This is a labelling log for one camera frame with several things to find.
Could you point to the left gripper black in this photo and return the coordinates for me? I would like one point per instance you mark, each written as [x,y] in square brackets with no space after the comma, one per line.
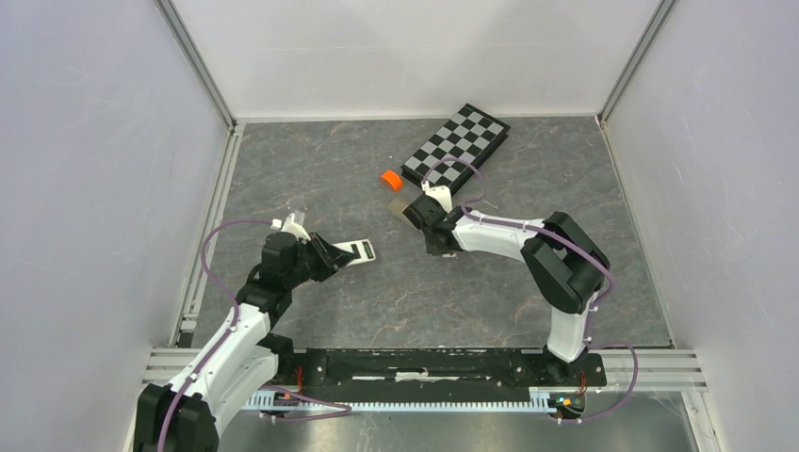
[330,257]

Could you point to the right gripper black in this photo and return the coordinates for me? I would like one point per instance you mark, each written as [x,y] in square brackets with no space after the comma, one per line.
[432,250]

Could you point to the red white remote control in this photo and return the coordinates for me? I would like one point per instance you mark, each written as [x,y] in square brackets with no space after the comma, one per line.
[361,249]

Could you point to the white beige remote control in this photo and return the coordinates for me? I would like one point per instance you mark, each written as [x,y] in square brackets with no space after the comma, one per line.
[397,207]

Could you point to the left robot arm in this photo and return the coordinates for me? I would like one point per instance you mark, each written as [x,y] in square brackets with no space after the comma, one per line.
[192,410]

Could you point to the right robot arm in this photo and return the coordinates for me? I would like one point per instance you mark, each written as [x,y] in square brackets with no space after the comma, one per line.
[567,266]

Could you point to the orange tape roll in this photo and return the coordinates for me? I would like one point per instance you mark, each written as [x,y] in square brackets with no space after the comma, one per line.
[392,180]

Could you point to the folded black chessboard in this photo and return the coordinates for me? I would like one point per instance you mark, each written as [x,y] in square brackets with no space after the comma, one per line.
[468,138]

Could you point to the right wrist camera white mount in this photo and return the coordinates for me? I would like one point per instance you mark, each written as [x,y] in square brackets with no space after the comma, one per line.
[441,194]

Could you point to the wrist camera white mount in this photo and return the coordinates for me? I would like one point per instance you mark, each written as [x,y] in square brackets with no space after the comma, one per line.
[293,224]
[441,194]

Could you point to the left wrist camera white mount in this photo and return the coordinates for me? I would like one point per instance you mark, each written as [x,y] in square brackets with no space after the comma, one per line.
[293,224]

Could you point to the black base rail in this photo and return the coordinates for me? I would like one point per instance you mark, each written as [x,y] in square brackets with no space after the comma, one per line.
[460,374]

